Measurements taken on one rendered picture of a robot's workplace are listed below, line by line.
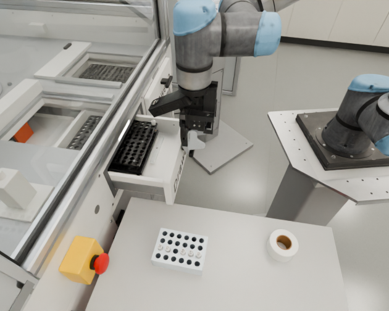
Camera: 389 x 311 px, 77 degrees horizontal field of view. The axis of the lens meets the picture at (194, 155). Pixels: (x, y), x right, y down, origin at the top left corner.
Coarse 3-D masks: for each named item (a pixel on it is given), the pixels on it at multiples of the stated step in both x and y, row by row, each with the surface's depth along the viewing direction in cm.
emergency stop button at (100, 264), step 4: (100, 256) 49; (104, 256) 49; (108, 256) 51; (96, 260) 49; (100, 260) 48; (104, 260) 49; (108, 260) 51; (96, 264) 48; (100, 264) 48; (104, 264) 49; (108, 264) 51; (96, 268) 48; (100, 268) 48; (104, 268) 49; (96, 272) 48; (100, 272) 48
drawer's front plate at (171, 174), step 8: (176, 144) 65; (176, 152) 63; (184, 152) 73; (176, 160) 62; (184, 160) 75; (168, 168) 60; (176, 168) 63; (168, 176) 58; (176, 176) 65; (168, 184) 58; (176, 184) 66; (168, 192) 60; (176, 192) 68; (168, 200) 63
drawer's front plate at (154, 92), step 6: (168, 60) 97; (162, 66) 94; (168, 66) 98; (162, 72) 91; (168, 72) 99; (156, 78) 88; (156, 84) 86; (150, 90) 83; (156, 90) 87; (162, 90) 94; (144, 96) 80; (150, 96) 81; (156, 96) 88; (144, 102) 81; (150, 102) 82; (150, 114) 85
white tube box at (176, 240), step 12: (168, 240) 61; (180, 240) 61; (192, 240) 63; (204, 240) 61; (156, 252) 59; (168, 252) 59; (204, 252) 59; (156, 264) 59; (168, 264) 58; (180, 264) 57; (192, 264) 57
